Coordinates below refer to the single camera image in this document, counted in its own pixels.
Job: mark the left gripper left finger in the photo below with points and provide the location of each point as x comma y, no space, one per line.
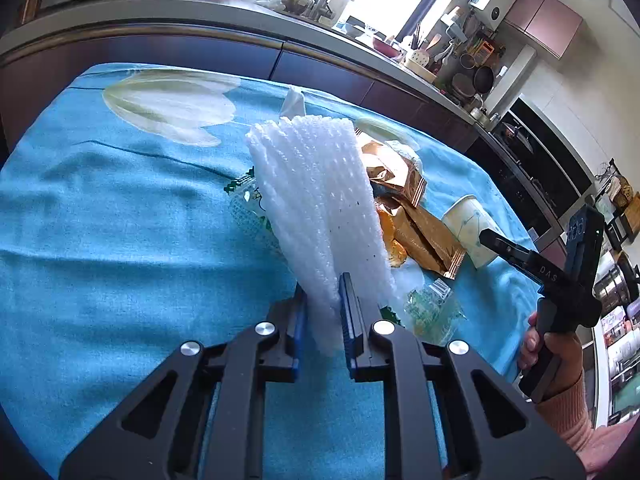
200,414

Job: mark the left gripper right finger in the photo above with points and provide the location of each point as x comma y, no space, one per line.
447,413

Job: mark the white foam fruit net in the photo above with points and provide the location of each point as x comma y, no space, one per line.
318,199

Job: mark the person's right hand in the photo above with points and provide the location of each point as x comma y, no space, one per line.
565,350

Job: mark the clear green plastic wrapper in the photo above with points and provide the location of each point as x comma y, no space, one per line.
432,313

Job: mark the black built-in oven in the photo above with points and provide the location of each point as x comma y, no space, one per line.
558,174

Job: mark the upright paper cup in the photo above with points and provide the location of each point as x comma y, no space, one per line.
466,218

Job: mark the blue floral tablecloth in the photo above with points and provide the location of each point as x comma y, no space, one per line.
117,245

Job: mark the red bowl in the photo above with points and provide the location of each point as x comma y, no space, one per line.
385,49

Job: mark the crumpled white tissue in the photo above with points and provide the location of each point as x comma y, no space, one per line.
294,104

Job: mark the white soap bottle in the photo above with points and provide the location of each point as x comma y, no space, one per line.
330,22

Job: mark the pink wall cabinet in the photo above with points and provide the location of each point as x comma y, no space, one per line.
550,23

